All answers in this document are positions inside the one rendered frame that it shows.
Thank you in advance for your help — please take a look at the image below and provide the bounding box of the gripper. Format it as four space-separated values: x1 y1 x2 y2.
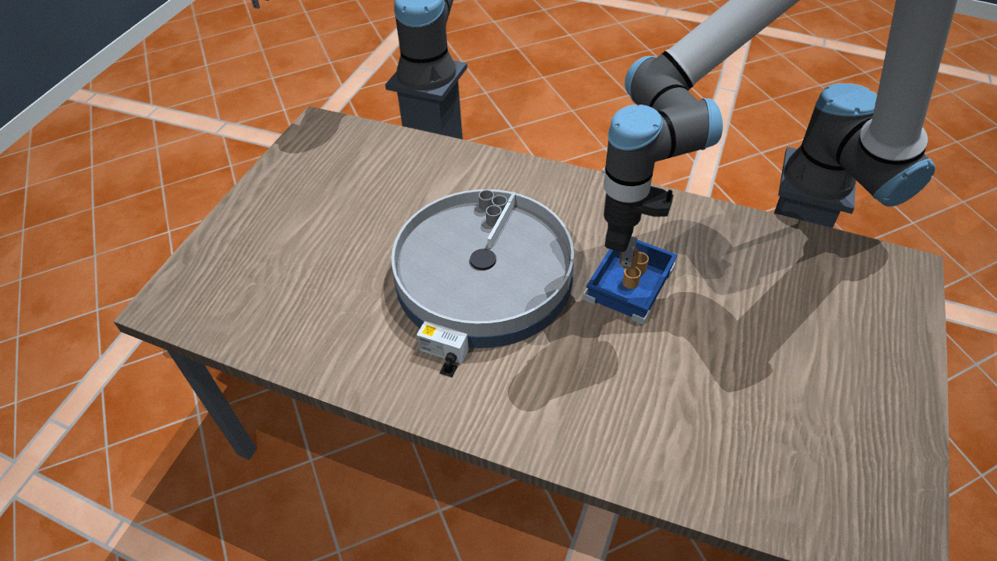
605 197 644 272

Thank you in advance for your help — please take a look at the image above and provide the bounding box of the blue crate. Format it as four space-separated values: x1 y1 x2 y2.
586 233 678 316

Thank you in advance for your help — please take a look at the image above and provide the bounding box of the grey turntable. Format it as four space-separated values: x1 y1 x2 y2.
391 189 576 349

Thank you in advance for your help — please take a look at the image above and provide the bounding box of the wooden table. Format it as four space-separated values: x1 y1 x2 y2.
114 107 953 561

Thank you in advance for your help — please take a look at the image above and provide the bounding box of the white control box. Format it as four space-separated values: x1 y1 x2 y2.
417 321 469 380

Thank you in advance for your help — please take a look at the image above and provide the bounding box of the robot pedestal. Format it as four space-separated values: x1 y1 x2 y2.
775 144 858 228
387 61 468 139

